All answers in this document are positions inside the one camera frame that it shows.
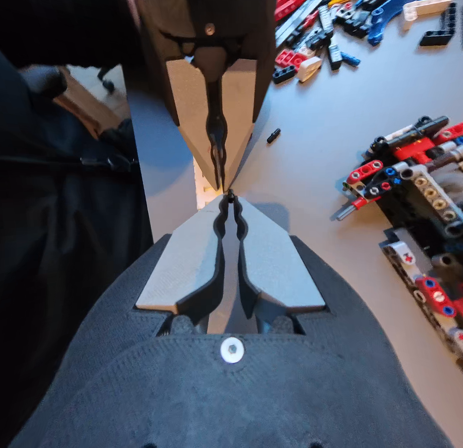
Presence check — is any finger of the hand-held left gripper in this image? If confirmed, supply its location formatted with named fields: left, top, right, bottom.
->
left=216, top=57, right=259, bottom=193
left=166, top=56, right=222, bottom=191

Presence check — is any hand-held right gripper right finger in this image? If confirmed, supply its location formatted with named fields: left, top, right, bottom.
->
left=233, top=197, right=326, bottom=319

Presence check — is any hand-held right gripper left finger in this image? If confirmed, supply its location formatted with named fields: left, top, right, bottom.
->
left=136, top=195, right=229, bottom=326

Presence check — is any white long toy panel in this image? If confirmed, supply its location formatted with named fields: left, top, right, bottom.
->
left=193, top=158, right=222, bottom=211

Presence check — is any pile of mixed toy bricks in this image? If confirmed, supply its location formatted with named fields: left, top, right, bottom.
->
left=271, top=0, right=404, bottom=86

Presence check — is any person's left forearm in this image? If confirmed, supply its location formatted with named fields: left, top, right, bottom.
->
left=0, top=0, right=143, bottom=70

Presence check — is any grey desk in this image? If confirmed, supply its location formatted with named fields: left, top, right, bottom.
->
left=122, top=0, right=463, bottom=448

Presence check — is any partly built toy car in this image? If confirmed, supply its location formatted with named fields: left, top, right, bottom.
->
left=332, top=115, right=463, bottom=371

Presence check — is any blue curved toy panel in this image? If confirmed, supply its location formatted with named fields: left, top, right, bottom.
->
left=367, top=0, right=444, bottom=46

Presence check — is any black angled toy beam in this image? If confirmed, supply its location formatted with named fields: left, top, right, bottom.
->
left=419, top=3, right=458, bottom=47

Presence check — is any white angled toy beam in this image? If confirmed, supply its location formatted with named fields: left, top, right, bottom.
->
left=402, top=0, right=458, bottom=22

